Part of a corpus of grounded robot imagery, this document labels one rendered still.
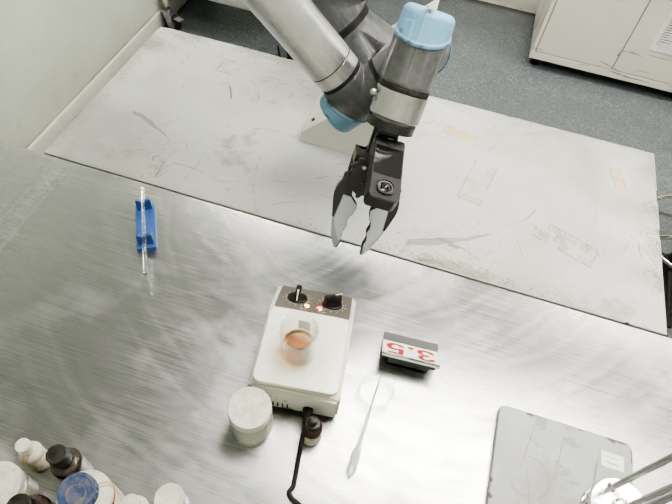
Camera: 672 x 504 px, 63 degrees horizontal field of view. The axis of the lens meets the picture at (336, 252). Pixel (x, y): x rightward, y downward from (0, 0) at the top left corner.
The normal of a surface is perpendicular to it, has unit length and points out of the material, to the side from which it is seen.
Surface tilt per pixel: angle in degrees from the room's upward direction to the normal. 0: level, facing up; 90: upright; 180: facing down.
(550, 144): 0
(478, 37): 0
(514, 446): 0
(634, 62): 90
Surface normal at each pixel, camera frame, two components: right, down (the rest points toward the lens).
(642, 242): 0.08, -0.59
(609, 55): -0.29, 0.76
